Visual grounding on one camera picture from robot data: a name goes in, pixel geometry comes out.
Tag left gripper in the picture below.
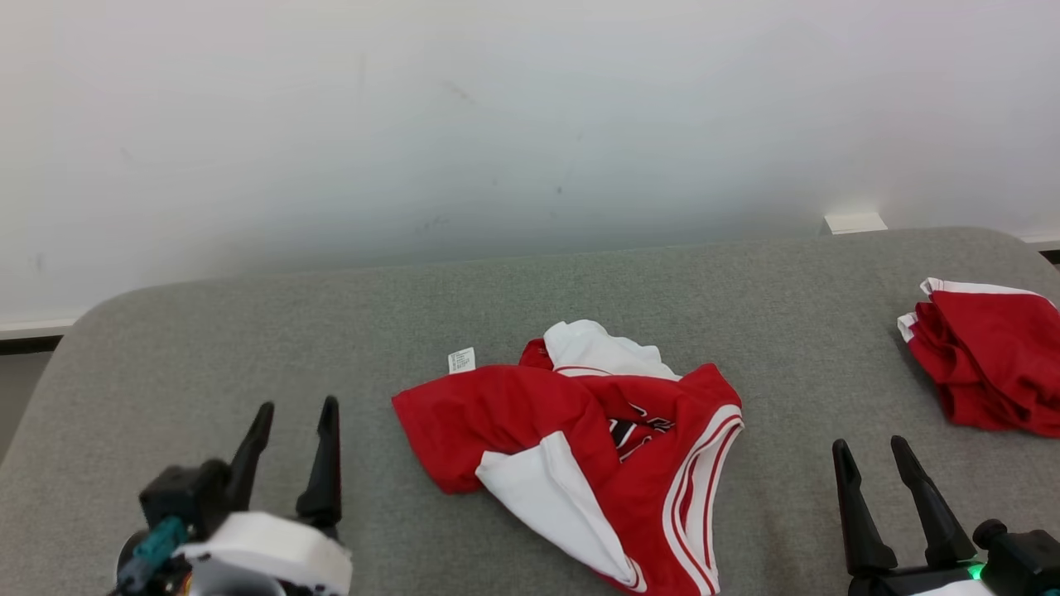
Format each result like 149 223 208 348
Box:
139 396 354 596

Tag red white basketball jersey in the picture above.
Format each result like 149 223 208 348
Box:
391 320 745 596

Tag teal cable connector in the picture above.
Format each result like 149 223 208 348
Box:
116 517 190 593

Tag white wall fixture block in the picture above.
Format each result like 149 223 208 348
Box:
824 212 888 235

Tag red white-striped shorts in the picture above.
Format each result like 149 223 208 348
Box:
897 277 1060 438

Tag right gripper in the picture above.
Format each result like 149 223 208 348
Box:
832 436 1060 596

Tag grey fabric sofa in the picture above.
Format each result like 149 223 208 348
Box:
0 226 1060 596

